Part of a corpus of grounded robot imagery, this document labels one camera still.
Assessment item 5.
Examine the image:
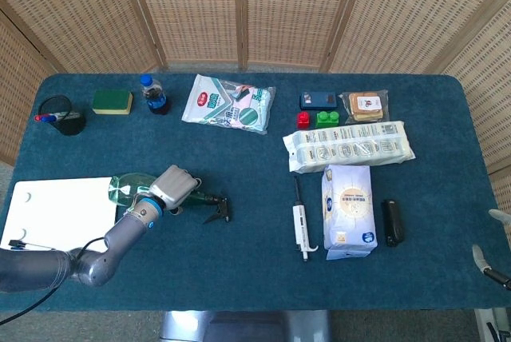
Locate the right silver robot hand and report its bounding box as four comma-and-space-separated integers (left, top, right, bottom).
472, 208, 511, 291

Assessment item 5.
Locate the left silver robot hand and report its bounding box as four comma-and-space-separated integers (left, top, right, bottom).
148, 165, 203, 215

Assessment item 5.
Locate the green spray bottle black trigger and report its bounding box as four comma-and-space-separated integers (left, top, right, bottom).
106, 173, 232, 225

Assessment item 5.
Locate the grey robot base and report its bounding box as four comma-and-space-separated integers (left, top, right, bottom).
158, 309, 333, 342

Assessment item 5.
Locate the cola bottle blue cap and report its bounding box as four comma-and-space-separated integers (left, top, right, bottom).
140, 74, 171, 116

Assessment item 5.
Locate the blue tablecloth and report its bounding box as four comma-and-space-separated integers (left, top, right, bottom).
0, 73, 506, 312

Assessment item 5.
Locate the black stapler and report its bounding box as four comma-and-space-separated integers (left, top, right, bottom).
382, 198, 406, 247

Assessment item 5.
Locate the packaged cleaning cloths bag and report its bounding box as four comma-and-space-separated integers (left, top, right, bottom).
181, 74, 277, 135

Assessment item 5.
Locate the green and yellow sponge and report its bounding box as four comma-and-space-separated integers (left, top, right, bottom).
91, 89, 134, 116

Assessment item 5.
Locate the white rectangular board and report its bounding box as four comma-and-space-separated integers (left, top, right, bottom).
1, 176, 119, 253

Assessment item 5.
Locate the black mesh pen holder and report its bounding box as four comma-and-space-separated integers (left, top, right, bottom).
38, 94, 87, 137

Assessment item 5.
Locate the white pipette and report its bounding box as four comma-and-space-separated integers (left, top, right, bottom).
292, 176, 319, 263

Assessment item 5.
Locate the lavender tissue pack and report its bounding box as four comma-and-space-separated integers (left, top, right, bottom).
321, 165, 378, 260

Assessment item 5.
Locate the blue capped marker pen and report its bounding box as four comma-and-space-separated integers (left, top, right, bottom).
39, 111, 81, 124

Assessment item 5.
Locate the green toy block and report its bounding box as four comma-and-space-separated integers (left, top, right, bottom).
315, 110, 340, 129

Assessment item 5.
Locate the small dark blue box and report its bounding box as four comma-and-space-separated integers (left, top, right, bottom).
299, 91, 338, 111

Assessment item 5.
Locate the long white printed packet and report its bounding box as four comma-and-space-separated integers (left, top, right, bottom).
283, 120, 416, 174

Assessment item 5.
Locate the bamboo folding screen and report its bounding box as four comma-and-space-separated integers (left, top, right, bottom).
0, 0, 511, 235

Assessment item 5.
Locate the packaged biscuits clear wrapper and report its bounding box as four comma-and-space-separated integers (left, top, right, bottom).
338, 89, 390, 125

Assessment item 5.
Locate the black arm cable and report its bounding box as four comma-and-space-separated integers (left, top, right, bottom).
0, 237, 107, 325

